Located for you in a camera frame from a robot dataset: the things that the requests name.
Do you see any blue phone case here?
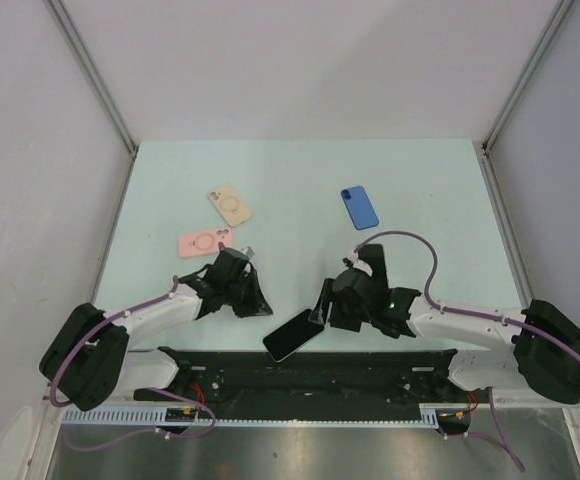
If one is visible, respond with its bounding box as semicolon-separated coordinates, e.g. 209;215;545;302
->
340;186;379;230

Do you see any right aluminium corner post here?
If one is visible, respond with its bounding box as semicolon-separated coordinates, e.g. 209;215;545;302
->
481;0;579;155

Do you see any right aluminium side rail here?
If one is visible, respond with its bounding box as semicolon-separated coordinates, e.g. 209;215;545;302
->
474;143;534;307

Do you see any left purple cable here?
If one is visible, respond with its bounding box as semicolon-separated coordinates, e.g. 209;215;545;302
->
48;242;229;454

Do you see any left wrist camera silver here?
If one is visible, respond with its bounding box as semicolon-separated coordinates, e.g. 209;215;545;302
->
240;247;255;259

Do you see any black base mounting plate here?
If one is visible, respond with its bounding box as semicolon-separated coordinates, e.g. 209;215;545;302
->
134;349;491;421

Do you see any left aluminium corner post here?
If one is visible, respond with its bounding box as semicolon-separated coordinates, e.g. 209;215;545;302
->
44;0;138;159

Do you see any beige phone case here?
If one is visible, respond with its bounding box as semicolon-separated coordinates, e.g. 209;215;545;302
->
208;184;252;227

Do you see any pink phone case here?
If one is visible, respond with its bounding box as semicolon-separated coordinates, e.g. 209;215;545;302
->
178;227;233;258

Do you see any slotted cable duct rail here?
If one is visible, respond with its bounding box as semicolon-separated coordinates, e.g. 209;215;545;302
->
62;402;479;429

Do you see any aluminium corner post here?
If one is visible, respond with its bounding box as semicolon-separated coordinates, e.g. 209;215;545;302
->
44;0;138;159
481;0;579;155

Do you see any aluminium frame front rail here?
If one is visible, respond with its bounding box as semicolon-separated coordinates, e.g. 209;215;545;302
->
23;401;64;480

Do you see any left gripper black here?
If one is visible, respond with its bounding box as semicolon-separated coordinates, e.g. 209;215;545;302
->
223;268;272;317

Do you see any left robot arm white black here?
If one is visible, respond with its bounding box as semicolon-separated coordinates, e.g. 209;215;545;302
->
39;248;273;411

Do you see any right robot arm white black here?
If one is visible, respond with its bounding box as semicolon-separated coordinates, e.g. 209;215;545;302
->
309;244;580;405

